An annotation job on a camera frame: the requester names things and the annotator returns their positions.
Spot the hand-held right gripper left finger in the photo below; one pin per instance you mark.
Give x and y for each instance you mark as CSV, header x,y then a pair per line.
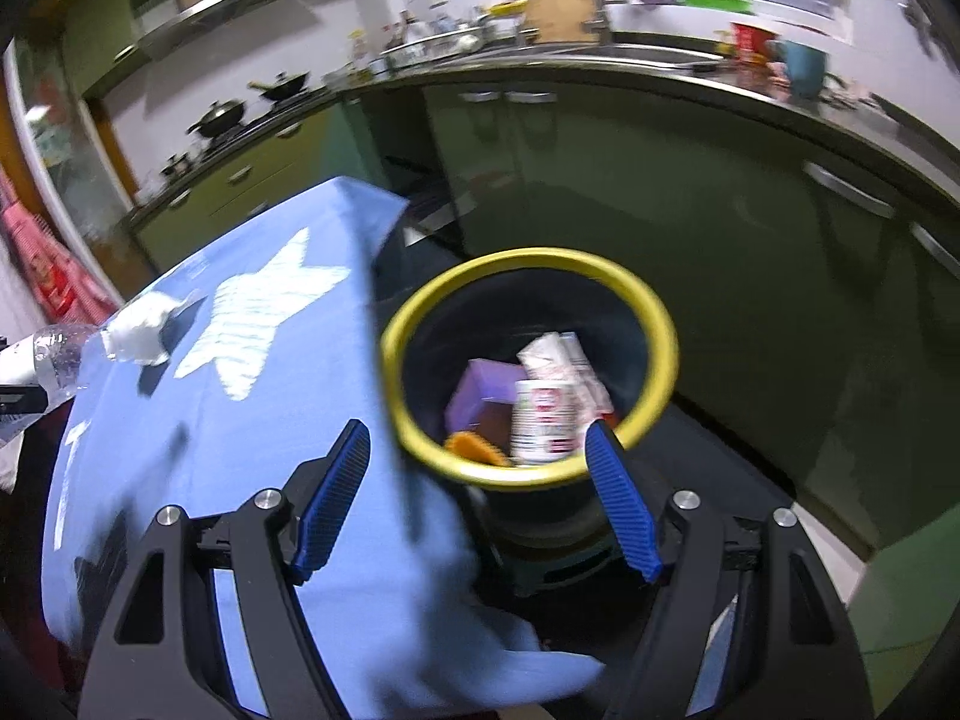
x,y
334,502

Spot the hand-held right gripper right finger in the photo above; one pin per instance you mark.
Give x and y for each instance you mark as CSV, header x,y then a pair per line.
x,y
619,510

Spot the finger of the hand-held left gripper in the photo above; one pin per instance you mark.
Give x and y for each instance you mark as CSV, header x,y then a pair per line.
x,y
15,397

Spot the clear plastic bottle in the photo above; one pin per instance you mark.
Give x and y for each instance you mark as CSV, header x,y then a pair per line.
x,y
64,360

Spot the white bottle with red label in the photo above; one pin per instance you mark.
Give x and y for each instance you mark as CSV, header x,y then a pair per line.
x,y
540,427

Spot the white tissue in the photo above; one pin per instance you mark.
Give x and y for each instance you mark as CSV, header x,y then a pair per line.
x,y
139,330

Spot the orange ribbed cup sleeve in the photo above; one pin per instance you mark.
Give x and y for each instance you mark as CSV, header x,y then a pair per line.
x,y
472,446

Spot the red and white snack packet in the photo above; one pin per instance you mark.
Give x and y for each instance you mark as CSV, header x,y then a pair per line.
x,y
555,356

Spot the purple box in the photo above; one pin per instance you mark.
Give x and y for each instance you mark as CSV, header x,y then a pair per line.
x,y
487,382

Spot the yellow-rimmed black bin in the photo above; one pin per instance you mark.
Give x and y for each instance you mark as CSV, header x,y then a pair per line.
x,y
525,259

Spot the blue tablecloth with white stars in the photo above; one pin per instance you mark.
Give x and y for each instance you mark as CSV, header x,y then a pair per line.
x,y
262,390

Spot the red patterned cloth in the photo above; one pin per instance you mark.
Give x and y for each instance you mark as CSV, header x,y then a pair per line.
x,y
52,262

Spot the glass door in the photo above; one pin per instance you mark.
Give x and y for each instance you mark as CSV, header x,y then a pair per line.
x,y
67,150

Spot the green kitchen cabinet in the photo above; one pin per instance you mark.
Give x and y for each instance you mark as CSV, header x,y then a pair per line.
x,y
675,187

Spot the black wok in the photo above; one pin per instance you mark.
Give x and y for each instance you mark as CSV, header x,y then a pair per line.
x,y
285,84
217,116

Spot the seasoning bottle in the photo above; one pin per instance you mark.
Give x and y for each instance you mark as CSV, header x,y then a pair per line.
x,y
360,56

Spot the metal dish rack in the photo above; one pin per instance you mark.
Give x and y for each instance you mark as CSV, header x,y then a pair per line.
x,y
435,45

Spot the teal cup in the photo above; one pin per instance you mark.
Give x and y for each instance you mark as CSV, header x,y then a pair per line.
x,y
804,67

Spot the red container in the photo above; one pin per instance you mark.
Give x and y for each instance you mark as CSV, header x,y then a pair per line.
x,y
750,41

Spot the wooden cutting board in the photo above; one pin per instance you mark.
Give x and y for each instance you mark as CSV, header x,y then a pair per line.
x,y
559,11

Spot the yellow bowl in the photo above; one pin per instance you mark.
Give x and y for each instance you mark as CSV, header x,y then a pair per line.
x,y
506,8

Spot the green plastic item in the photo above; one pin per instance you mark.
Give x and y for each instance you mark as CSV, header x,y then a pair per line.
x,y
712,0

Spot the green wall cabinet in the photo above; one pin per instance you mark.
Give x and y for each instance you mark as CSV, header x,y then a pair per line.
x,y
97,45

